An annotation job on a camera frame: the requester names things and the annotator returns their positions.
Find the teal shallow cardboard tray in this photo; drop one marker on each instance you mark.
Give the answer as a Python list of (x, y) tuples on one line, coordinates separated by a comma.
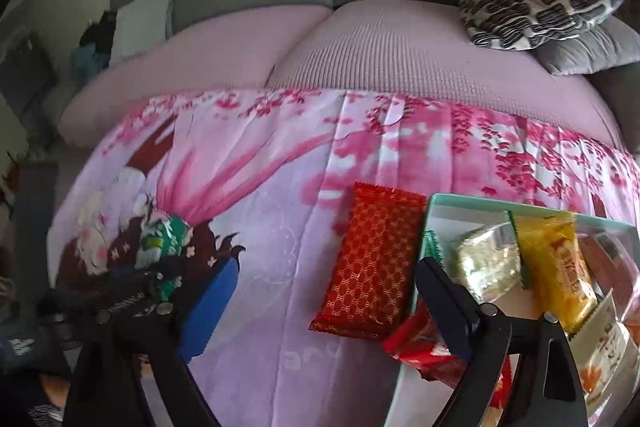
[(450, 219)]

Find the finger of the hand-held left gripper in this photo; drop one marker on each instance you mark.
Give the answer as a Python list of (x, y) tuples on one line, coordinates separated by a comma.
[(135, 277)]

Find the clear pale bun packet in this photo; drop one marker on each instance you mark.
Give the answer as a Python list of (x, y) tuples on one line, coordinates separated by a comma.
[(487, 262)]

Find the dark clothes pile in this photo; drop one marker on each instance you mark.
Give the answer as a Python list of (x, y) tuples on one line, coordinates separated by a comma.
[(100, 32)]

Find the yellow clear cake packet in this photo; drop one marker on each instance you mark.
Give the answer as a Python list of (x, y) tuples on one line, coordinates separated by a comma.
[(555, 267)]

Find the small green snack packet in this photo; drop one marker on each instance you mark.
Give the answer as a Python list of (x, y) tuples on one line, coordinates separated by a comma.
[(162, 239)]

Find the red gold-patterned snack packet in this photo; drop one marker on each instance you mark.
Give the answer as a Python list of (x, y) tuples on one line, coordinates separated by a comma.
[(375, 262)]

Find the black white patterned pillow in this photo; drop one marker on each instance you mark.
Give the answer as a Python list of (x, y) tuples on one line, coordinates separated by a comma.
[(540, 2)]

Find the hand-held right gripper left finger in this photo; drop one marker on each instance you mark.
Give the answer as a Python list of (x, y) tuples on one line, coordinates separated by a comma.
[(210, 307)]

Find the red orange snack packet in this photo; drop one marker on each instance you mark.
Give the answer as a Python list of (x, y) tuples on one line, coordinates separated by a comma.
[(425, 352)]

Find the pink printed blanket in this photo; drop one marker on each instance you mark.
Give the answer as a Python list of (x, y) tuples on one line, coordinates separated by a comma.
[(280, 232)]

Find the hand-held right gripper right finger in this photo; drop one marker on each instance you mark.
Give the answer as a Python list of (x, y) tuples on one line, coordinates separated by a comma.
[(445, 307)]

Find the white cushion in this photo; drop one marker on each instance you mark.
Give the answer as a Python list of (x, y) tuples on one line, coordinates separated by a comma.
[(142, 22)]

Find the grey pillow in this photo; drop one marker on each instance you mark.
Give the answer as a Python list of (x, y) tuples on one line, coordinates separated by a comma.
[(590, 52)]

